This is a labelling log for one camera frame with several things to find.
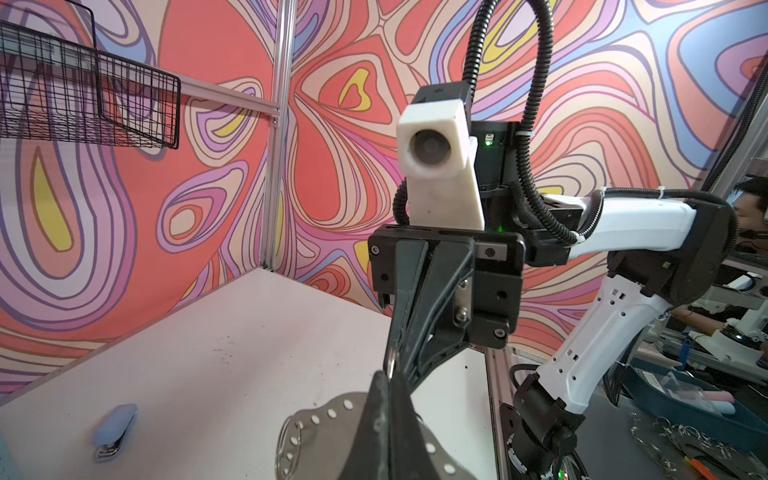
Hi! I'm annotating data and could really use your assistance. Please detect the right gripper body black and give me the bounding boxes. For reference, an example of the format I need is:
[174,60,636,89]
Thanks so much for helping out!
[368,225,526,349]

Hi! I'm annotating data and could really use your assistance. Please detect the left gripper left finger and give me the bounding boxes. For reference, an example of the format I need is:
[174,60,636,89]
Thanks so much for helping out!
[340,371,391,480]

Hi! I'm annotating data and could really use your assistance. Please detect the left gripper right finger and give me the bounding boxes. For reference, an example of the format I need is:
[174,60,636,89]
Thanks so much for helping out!
[389,377,439,480]

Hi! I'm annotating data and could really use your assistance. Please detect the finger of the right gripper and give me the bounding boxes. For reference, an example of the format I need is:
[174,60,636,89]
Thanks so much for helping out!
[384,239,428,378]
[398,240,474,390]

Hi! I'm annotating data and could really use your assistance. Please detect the small blue stapler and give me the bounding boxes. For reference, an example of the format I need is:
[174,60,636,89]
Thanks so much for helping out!
[92,404,138,463]

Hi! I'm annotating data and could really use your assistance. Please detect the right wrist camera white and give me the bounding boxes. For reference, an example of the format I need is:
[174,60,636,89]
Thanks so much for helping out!
[396,99,485,231]

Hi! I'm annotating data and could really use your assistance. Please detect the black wire basket back wall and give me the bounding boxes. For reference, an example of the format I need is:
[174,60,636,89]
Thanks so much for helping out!
[1,20,181,149]

